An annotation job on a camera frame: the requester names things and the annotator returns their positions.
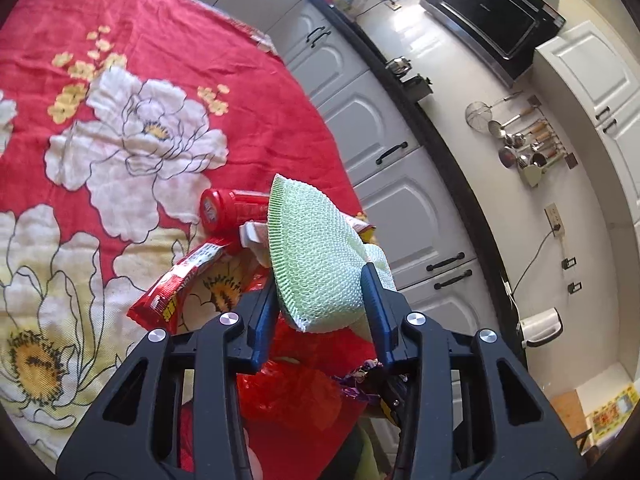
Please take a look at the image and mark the green mesh foam sleeve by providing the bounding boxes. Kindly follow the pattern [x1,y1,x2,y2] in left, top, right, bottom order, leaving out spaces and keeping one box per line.
[267,174,396,341]

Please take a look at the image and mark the purple snack wrapper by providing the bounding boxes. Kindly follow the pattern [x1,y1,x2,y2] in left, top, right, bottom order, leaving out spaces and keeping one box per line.
[333,360,401,427]

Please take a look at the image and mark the black kitchen countertop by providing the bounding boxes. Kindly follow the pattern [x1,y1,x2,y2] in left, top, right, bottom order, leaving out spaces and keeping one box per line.
[307,0,527,364]

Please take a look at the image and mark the yellow brown snack wrapper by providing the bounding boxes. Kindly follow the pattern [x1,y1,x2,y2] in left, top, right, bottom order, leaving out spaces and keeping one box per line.
[343,212,378,245]

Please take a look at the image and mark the white lower cabinets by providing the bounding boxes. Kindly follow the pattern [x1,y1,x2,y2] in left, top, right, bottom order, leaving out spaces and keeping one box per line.
[200,0,500,333]

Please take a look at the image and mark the white cabinets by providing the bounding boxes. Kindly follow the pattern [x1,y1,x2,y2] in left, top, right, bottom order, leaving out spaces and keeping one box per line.
[200,0,500,333]
[530,19,640,196]

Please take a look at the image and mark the red plastic bag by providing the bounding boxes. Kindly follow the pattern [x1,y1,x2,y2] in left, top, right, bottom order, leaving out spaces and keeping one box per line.
[179,309,381,480]

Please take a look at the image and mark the red snack packet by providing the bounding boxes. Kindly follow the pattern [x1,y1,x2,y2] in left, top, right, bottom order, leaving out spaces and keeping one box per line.
[127,237,241,335]

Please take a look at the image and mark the red plastic bottle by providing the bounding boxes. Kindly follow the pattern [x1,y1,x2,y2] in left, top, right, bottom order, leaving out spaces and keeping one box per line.
[198,188,269,234]

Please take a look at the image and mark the white electric kettle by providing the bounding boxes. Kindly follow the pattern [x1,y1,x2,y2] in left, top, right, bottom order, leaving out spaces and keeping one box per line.
[518,308,564,348]

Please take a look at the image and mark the hanging utensil rack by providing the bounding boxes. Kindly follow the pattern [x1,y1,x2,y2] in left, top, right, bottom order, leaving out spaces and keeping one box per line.
[464,91,578,188]

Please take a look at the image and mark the steel kettle pot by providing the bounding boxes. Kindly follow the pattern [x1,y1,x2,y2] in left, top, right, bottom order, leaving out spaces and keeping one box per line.
[385,56,412,79]

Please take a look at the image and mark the red floral tablecloth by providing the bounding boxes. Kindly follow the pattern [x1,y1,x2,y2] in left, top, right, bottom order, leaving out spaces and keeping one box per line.
[1,0,361,477]

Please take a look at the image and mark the white upper cabinets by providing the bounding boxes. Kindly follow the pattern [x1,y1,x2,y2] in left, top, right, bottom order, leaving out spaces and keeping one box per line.
[530,19,640,196]

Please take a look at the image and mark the black range hood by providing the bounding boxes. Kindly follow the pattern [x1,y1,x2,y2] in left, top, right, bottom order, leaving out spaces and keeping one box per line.
[421,0,565,87]

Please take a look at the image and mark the black power cable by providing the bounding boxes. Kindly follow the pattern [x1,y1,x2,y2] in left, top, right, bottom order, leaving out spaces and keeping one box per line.
[504,226,561,302]

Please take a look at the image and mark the wall power outlet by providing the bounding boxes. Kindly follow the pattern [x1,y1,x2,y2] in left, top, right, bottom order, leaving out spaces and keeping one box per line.
[544,204,565,238]

